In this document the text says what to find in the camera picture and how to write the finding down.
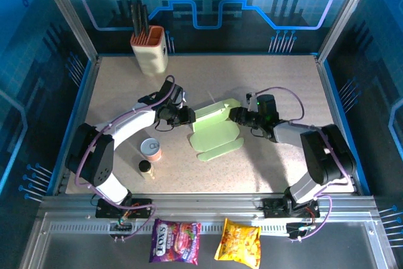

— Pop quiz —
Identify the small bottle black cap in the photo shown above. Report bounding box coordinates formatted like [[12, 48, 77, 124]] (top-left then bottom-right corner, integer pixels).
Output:
[[139, 160, 157, 180]]

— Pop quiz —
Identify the aluminium side rail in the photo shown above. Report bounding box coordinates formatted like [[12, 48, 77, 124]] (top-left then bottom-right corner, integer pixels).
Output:
[[52, 56, 102, 196], [314, 54, 372, 196]]

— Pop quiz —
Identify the light green paper box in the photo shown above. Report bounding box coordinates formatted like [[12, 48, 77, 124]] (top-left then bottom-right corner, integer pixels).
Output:
[[188, 98, 245, 163]]

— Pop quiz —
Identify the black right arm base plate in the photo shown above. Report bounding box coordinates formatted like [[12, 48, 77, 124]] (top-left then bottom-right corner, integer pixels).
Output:
[[263, 198, 321, 219]]

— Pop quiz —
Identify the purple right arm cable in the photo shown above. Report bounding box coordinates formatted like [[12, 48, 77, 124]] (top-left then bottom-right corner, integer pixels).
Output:
[[248, 86, 353, 242]]

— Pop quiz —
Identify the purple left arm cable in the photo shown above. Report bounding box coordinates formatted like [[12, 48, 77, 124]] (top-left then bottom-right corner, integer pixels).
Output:
[[74, 74, 176, 242]]

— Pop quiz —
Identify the black knife handle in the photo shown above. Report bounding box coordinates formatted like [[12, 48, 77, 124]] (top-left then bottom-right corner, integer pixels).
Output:
[[137, 0, 147, 36], [143, 3, 150, 35], [130, 0, 141, 36]]

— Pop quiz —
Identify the pink tin can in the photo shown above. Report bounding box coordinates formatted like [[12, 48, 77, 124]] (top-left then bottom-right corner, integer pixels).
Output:
[[140, 138, 163, 163]]

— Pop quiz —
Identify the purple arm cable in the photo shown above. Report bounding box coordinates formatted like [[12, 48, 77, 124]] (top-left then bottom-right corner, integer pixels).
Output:
[[248, 86, 353, 242], [74, 74, 176, 242]]

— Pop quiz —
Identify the purple candy bag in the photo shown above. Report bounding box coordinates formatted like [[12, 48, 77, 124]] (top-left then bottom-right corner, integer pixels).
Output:
[[149, 217, 202, 266]]

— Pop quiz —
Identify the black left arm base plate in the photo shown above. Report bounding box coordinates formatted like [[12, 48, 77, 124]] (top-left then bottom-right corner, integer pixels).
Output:
[[95, 198, 154, 219]]

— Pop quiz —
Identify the aluminium frame post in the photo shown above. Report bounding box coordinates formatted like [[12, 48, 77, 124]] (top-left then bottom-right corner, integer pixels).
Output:
[[315, 0, 380, 64], [33, 0, 101, 64]]

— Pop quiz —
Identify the aluminium frame rail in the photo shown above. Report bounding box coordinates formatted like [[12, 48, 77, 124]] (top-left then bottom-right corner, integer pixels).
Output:
[[37, 193, 380, 218]]

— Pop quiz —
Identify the cream knife block orange top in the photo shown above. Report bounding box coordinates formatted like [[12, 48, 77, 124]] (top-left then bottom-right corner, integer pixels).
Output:
[[130, 25, 167, 76]]

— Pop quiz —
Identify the small black circuit board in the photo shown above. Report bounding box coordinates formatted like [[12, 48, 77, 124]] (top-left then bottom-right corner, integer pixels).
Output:
[[286, 222, 315, 238], [108, 221, 133, 235]]

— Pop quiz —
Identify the yellow snack bag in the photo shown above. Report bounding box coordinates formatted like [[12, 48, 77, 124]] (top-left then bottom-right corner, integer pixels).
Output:
[[213, 217, 262, 269]]

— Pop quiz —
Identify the slotted aluminium strip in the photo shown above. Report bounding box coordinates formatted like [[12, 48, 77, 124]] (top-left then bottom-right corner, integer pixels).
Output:
[[47, 220, 374, 236]]

